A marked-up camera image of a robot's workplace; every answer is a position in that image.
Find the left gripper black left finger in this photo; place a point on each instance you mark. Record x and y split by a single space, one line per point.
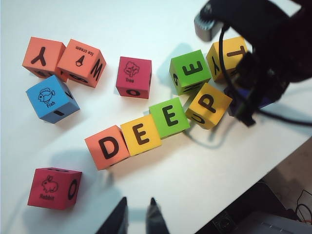
117 219

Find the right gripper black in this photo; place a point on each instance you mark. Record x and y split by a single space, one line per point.
263 87

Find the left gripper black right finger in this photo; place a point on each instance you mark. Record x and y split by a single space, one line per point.
157 219

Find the yellow P letter block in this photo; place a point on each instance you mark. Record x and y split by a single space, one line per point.
207 104

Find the green E letter block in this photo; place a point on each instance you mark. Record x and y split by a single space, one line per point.
169 117

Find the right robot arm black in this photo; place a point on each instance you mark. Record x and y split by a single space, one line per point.
268 29

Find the purple G letter block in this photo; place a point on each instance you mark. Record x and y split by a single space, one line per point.
230 107

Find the yellow T Y letter block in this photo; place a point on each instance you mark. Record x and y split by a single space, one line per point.
229 58

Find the orange D letter block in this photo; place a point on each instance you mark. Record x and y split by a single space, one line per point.
107 147

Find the crimson rabbit letter block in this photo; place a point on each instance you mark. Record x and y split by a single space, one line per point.
51 187

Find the green N letter block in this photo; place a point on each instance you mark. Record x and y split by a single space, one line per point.
190 70

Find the yellow alligator letter block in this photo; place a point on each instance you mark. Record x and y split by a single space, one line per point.
141 135

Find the crimson tree letter block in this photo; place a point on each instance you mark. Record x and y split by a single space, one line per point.
132 73

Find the blue fish letter block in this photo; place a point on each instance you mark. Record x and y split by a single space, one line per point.
48 97

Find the orange ice cream letter block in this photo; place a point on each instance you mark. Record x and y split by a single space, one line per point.
80 63

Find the orange Y letter block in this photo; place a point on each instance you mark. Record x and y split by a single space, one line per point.
41 57

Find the black power strip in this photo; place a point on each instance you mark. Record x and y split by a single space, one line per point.
224 223

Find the grey box under table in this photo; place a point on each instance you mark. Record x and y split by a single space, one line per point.
285 224

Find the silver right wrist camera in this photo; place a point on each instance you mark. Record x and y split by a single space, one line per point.
206 30

